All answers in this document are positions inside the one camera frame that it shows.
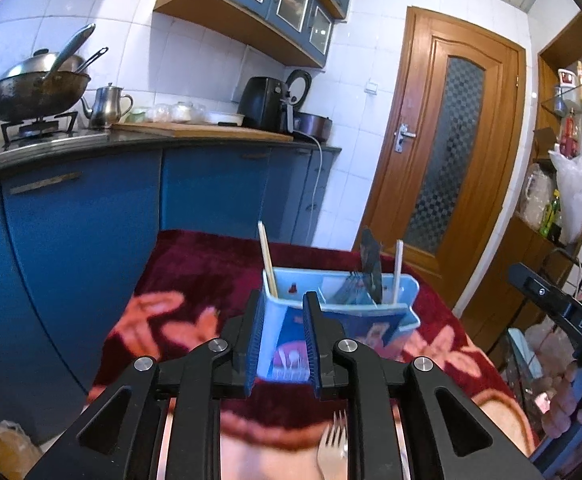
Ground wooden door with glass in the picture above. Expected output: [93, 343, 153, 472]
[353, 6, 527, 308]

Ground wooden cutting board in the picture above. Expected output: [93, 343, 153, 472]
[111, 122, 294, 142]

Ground wooden shelf unit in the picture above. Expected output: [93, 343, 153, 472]
[471, 12, 582, 356]

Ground steel kettle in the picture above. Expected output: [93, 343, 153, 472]
[81, 83, 134, 130]

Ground white dish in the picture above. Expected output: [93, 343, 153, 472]
[205, 111, 246, 127]

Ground yellowish plastic bag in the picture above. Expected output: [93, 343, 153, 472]
[0, 420, 42, 480]

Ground blue base cabinets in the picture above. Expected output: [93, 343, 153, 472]
[0, 135, 343, 456]

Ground metal door handle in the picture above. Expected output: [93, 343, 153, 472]
[393, 122, 417, 153]

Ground large black wok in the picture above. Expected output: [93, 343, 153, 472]
[0, 49, 92, 123]

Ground green bottle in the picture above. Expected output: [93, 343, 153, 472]
[540, 190, 563, 241]

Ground light blue plastic box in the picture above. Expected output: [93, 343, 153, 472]
[508, 327, 543, 387]

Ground steel fork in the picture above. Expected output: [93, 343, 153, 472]
[335, 272, 359, 306]

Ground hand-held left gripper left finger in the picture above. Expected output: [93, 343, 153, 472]
[23, 290, 267, 480]

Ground person's right hand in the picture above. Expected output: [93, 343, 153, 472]
[542, 360, 582, 442]

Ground white plastic bag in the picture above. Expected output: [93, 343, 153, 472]
[548, 125, 582, 246]

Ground white chopstick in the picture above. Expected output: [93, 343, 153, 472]
[392, 240, 405, 306]

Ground silver fork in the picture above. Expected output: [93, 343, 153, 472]
[317, 409, 350, 480]

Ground tan wooden chopstick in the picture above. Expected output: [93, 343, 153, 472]
[257, 221, 278, 298]

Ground gas stove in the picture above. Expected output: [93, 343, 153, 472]
[1, 110, 80, 150]

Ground red floral blanket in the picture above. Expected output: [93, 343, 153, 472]
[88, 230, 542, 480]

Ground black air fryer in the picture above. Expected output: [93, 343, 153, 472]
[237, 76, 292, 132]

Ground blue wall cabinet glass doors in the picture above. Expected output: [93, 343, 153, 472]
[152, 0, 347, 68]

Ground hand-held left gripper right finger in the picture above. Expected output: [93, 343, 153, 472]
[302, 290, 544, 480]

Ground blue chopsticks box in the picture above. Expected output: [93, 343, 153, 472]
[262, 267, 419, 386]

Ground black rice cooker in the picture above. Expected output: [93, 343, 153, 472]
[285, 69, 334, 142]

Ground red bottle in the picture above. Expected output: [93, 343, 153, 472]
[558, 110, 580, 159]

